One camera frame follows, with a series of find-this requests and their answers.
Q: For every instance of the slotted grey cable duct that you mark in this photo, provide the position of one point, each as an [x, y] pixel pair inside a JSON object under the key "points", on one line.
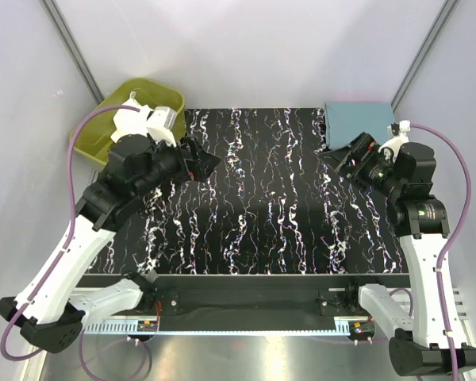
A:
{"points": [[171, 327]]}

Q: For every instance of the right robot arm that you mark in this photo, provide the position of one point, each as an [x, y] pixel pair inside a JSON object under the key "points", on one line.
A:
{"points": [[430, 340]]}

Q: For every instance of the folded blue t shirt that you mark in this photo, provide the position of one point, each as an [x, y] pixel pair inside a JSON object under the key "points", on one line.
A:
{"points": [[346, 120]]}

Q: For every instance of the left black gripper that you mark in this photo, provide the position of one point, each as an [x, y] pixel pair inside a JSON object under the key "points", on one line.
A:
{"points": [[205, 163]]}

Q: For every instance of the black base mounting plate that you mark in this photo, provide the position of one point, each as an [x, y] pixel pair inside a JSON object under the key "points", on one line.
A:
{"points": [[279, 300]]}

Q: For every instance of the black marble pattern mat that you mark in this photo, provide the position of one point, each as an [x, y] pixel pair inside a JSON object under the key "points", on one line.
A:
{"points": [[272, 206]]}

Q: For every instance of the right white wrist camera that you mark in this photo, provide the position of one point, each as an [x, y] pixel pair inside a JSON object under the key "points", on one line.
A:
{"points": [[398, 133]]}

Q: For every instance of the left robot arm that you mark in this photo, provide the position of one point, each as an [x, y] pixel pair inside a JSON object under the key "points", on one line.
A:
{"points": [[46, 314]]}

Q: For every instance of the olive green plastic basket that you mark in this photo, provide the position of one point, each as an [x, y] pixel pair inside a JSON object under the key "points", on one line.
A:
{"points": [[95, 140]]}

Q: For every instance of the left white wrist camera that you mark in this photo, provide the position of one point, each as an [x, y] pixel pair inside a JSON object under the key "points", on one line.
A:
{"points": [[156, 123]]}

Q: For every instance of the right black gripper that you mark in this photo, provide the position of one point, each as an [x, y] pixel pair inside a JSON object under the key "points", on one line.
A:
{"points": [[366, 149]]}

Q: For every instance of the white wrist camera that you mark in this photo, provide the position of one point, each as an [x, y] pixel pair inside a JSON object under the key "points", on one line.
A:
{"points": [[156, 123], [398, 133]]}

